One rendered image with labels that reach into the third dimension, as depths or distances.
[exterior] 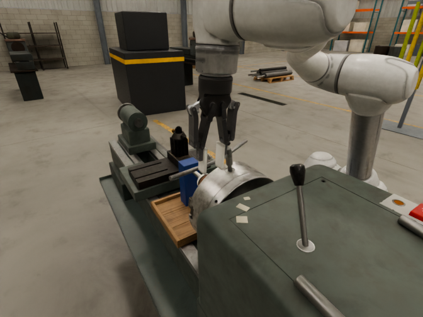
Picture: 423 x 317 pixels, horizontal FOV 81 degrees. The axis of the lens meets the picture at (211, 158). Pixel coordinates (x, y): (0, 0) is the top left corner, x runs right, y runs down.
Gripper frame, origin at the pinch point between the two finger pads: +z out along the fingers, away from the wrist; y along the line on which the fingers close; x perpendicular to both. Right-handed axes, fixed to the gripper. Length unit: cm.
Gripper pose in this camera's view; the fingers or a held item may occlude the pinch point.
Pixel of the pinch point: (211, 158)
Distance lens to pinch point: 62.2
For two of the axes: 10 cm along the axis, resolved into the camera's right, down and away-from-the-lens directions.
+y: -8.4, 2.0, -5.0
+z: -0.5, 9.0, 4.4
